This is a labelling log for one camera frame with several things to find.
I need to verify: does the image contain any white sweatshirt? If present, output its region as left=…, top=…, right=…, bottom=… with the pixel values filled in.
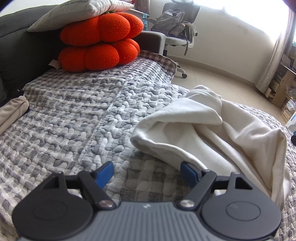
left=130, top=85, right=290, bottom=208

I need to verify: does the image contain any beige folded cloth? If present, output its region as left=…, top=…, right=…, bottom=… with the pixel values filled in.
left=0, top=95, right=29, bottom=135

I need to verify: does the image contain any wooden shelf with boxes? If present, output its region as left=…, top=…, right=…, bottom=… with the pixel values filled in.
left=264, top=46, right=295, bottom=125

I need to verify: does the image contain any dark grey sofa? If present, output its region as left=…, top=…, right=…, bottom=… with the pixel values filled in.
left=1, top=6, right=161, bottom=106

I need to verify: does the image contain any beige curtain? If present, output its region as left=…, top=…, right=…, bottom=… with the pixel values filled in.
left=255, top=27, right=296, bottom=93

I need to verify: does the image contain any red pumpkin plush cushion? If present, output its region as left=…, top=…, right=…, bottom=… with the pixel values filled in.
left=58, top=13, right=144, bottom=73

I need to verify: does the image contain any camouflage backpack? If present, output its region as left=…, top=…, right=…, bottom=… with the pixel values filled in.
left=151, top=9, right=188, bottom=39

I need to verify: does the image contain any white printed pillow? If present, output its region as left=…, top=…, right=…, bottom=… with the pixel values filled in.
left=28, top=0, right=133, bottom=32

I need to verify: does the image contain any white office chair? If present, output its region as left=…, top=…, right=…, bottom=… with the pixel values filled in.
left=145, top=0, right=201, bottom=79

